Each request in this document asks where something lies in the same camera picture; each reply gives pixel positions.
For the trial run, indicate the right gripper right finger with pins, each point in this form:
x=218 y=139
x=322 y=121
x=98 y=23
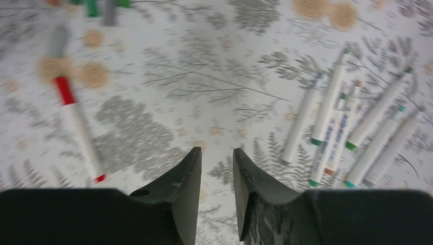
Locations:
x=268 y=212

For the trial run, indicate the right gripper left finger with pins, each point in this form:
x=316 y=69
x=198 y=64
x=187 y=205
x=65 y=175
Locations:
x=164 y=211

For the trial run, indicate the teal green capped marker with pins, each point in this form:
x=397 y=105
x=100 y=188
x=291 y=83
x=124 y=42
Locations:
x=323 y=152

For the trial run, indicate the grey capped white marker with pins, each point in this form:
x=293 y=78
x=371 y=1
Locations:
x=301 y=122

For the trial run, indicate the dark green capped marker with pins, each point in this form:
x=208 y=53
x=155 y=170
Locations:
x=329 y=98

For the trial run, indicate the grey capped slanted marker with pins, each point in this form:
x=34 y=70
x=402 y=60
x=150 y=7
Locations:
x=396 y=144

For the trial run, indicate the red capped white marker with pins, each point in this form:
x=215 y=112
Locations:
x=78 y=126

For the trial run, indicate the grey pen cap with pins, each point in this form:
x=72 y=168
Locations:
x=57 y=42
x=109 y=12

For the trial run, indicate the dark green pen cap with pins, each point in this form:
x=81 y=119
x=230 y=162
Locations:
x=92 y=8

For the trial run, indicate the floral patterned table mat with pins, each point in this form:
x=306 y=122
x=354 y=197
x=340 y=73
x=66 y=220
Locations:
x=219 y=75

